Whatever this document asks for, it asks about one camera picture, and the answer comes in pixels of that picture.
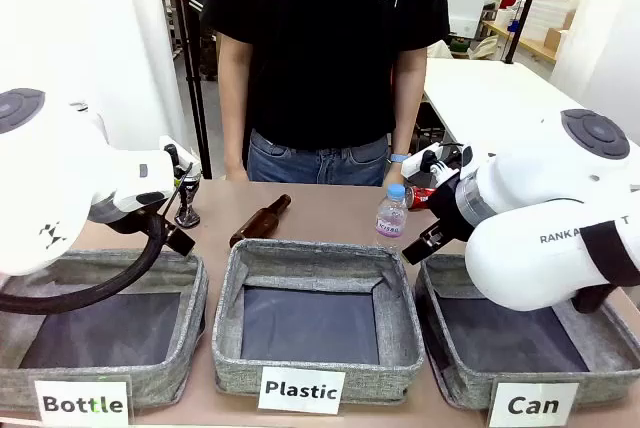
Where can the grey basket labelled Can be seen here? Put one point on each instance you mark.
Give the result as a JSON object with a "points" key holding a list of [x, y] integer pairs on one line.
{"points": [[465, 383]]}

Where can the brown cardboard box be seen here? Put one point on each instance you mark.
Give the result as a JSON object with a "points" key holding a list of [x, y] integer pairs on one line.
{"points": [[555, 38]]}

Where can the white Plastic label card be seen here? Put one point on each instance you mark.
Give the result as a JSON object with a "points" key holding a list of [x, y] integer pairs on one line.
{"points": [[301, 390]]}

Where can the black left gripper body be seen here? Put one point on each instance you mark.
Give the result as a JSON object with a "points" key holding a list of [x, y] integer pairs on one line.
{"points": [[159, 223]]}

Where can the person's right forearm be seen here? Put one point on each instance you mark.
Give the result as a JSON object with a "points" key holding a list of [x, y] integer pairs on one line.
{"points": [[235, 123]]}

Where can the stack of white boxes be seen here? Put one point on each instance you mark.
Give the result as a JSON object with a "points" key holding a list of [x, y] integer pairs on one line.
{"points": [[545, 13]]}

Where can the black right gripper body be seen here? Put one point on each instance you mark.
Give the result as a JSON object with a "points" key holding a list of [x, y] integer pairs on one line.
{"points": [[450, 213]]}

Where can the wooden workbench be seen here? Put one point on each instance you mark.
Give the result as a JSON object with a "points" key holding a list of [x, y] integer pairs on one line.
{"points": [[530, 50]]}

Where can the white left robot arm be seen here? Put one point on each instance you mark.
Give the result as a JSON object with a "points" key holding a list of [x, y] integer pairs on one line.
{"points": [[50, 173]]}

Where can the crushed red soda can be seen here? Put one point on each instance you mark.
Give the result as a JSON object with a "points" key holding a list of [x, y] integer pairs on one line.
{"points": [[420, 197]]}

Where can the grey basket labelled Plastic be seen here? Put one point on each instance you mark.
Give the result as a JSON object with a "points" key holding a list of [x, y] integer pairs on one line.
{"points": [[235, 373]]}

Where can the small plastic water bottle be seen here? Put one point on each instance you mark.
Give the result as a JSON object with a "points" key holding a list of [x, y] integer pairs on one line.
{"points": [[390, 223]]}

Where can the light blue wristband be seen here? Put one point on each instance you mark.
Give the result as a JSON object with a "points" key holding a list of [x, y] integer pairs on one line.
{"points": [[400, 158]]}

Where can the white upright board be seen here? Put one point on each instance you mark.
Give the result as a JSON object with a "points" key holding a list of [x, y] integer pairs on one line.
{"points": [[467, 3]]}

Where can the long brown glass bottle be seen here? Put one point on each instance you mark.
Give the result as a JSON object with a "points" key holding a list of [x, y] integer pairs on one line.
{"points": [[257, 225]]}

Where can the black printed t-shirt torso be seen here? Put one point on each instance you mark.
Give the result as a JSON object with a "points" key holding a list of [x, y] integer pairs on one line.
{"points": [[310, 48]]}

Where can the white background table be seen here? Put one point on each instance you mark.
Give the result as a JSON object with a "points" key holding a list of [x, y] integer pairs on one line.
{"points": [[475, 88]]}

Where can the black slanted stand pole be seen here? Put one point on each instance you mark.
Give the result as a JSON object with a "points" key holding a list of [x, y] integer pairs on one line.
{"points": [[520, 28]]}

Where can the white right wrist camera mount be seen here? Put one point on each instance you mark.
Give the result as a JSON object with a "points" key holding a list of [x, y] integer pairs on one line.
{"points": [[415, 163]]}

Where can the person's left hand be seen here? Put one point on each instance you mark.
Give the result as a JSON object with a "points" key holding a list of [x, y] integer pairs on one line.
{"points": [[396, 173]]}

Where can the person's left forearm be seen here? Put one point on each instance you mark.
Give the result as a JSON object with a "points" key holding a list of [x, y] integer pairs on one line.
{"points": [[407, 108]]}

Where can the white Bottle label card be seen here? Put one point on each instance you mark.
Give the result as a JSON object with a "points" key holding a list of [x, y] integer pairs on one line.
{"points": [[82, 404]]}

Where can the black tripod pole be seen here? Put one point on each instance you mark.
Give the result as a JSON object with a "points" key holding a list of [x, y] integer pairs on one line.
{"points": [[192, 73]]}

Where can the crushed black drink can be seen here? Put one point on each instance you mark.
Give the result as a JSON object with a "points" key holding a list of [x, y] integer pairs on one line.
{"points": [[189, 210]]}

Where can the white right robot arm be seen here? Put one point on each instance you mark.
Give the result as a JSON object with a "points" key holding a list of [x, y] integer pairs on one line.
{"points": [[525, 268]]}

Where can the white Can label card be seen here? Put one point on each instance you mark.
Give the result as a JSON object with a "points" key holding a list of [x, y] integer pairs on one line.
{"points": [[533, 405]]}

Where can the grey basket labelled Bottle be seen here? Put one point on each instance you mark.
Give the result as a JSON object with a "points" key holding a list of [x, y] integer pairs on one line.
{"points": [[150, 383]]}

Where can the blue jeans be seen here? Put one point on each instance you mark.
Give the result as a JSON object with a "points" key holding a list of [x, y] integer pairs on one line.
{"points": [[320, 165]]}

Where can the person's right hand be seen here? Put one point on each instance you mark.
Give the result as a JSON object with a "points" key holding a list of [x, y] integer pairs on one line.
{"points": [[236, 175]]}

